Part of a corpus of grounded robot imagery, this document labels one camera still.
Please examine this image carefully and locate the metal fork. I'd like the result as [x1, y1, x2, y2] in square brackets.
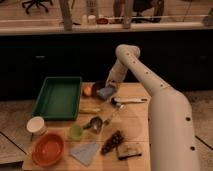
[103, 105, 124, 126]

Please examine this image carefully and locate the white paper cup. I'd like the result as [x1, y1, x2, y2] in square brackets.
[26, 116, 46, 135]

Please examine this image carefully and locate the green plastic cup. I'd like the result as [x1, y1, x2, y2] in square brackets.
[68, 125, 83, 140]

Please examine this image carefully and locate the white handled spatula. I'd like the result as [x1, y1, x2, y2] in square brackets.
[111, 97, 147, 106]

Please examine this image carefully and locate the red bowl on floor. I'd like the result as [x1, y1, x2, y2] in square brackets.
[97, 18, 109, 25]

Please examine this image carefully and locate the black office chair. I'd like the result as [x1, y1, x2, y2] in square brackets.
[21, 0, 53, 14]

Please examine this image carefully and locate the green plastic tray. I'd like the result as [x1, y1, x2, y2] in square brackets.
[32, 77, 82, 121]

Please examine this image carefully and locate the orange fruit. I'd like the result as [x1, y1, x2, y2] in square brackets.
[83, 85, 92, 97]

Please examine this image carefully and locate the purple bowl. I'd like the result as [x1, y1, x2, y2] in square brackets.
[92, 81, 107, 98]

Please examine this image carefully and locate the yellow banana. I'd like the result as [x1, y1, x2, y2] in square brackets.
[79, 108, 101, 114]

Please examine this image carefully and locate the blue cloth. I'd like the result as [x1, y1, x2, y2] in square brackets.
[69, 142, 100, 166]

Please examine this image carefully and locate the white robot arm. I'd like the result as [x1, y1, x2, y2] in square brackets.
[106, 44, 201, 171]

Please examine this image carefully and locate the metal measuring cup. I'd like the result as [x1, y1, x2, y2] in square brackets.
[83, 117, 103, 134]

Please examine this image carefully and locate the dark grape bunch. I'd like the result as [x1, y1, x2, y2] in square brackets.
[101, 131, 124, 155]

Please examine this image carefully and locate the orange bowl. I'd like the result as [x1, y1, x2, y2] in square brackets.
[32, 133, 64, 167]

